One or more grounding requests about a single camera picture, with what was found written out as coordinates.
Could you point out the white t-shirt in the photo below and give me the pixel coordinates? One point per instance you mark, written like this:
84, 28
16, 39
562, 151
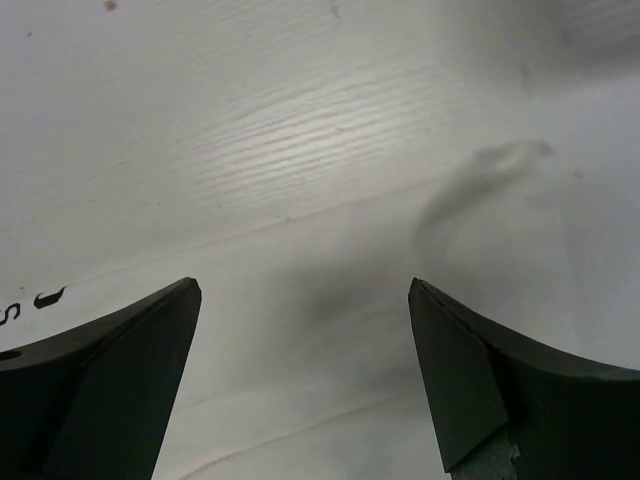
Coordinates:
303, 364

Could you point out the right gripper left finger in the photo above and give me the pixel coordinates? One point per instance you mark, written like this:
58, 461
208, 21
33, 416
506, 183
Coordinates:
94, 402

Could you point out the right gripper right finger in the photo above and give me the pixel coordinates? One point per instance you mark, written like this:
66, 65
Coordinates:
505, 406

